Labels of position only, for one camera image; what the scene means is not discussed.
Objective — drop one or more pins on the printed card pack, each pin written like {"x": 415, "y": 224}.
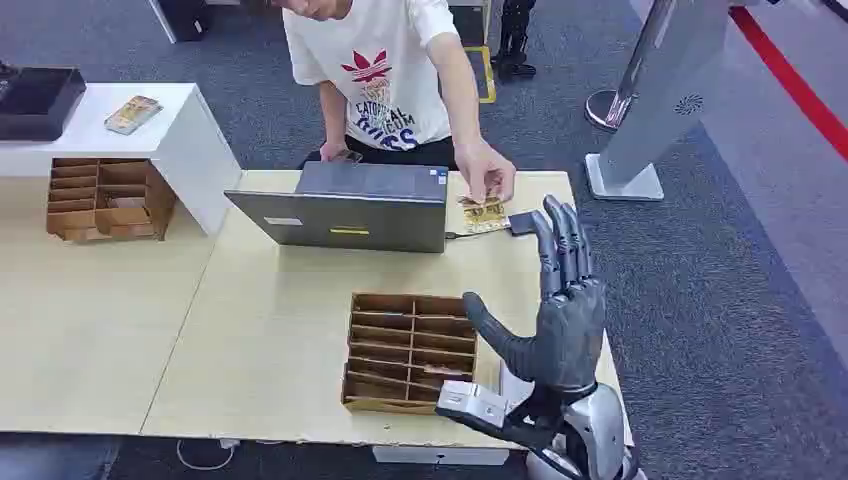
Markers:
{"x": 132, "y": 114}

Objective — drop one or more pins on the black cabinet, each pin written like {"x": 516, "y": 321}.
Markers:
{"x": 182, "y": 18}

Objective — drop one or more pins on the black box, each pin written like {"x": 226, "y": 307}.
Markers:
{"x": 36, "y": 102}

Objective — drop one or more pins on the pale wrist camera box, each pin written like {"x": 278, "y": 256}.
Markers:
{"x": 472, "y": 401}

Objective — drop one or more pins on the white power strip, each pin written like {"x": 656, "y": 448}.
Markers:
{"x": 440, "y": 456}

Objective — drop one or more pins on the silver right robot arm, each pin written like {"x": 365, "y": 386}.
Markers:
{"x": 596, "y": 430}

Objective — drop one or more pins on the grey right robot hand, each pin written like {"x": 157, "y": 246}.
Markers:
{"x": 570, "y": 331}

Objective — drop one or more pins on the black card reader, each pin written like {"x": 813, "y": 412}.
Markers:
{"x": 524, "y": 223}

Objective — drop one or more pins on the grey kiosk stand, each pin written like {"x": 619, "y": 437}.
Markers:
{"x": 662, "y": 86}

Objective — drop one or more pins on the grey laptop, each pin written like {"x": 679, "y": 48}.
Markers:
{"x": 351, "y": 212}

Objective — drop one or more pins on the person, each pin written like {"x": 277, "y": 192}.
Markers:
{"x": 384, "y": 79}

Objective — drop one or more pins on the white side table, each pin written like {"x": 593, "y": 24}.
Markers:
{"x": 192, "y": 152}

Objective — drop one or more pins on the wooden card box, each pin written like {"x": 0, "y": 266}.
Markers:
{"x": 106, "y": 199}
{"x": 411, "y": 351}

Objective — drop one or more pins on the person's right hand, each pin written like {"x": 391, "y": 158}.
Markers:
{"x": 331, "y": 151}

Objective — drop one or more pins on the round chrome stand base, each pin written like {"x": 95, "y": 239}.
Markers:
{"x": 606, "y": 109}

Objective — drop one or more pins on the person's left hand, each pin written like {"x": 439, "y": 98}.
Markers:
{"x": 484, "y": 166}

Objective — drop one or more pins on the gold printed card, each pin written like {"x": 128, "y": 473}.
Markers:
{"x": 485, "y": 216}

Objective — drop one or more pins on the yellow framed floor mat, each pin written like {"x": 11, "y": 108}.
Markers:
{"x": 482, "y": 73}

